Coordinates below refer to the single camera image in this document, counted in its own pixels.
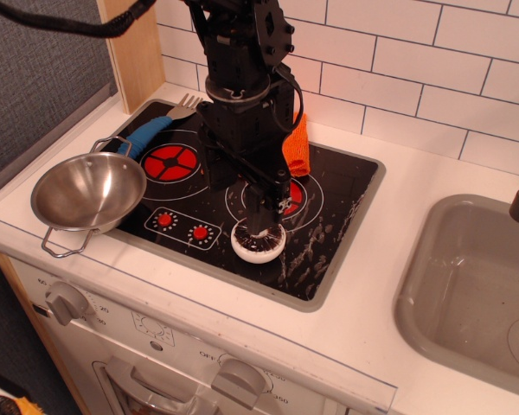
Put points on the grey timer knob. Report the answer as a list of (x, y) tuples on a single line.
[(66, 302)]

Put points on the fork with blue handle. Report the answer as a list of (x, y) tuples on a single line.
[(134, 145)]

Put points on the grey oven knob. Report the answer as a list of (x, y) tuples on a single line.
[(239, 382)]

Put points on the orange and black cloth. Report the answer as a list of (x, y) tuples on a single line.
[(18, 406)]

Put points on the white toy mushroom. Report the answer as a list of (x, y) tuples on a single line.
[(259, 248)]

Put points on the grey sink basin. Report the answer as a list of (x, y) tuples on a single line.
[(459, 300)]

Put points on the wooden post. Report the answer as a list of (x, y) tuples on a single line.
[(137, 61)]

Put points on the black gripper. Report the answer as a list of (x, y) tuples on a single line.
[(245, 139)]

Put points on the orange rag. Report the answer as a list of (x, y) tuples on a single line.
[(296, 150)]

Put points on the silver pan with wire handles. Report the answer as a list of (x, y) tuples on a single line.
[(92, 192)]

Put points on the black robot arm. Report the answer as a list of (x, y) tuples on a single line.
[(245, 43)]

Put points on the grey oven door handle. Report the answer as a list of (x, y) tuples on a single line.
[(149, 389)]

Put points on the white toy oven front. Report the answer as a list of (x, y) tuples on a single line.
[(108, 329)]

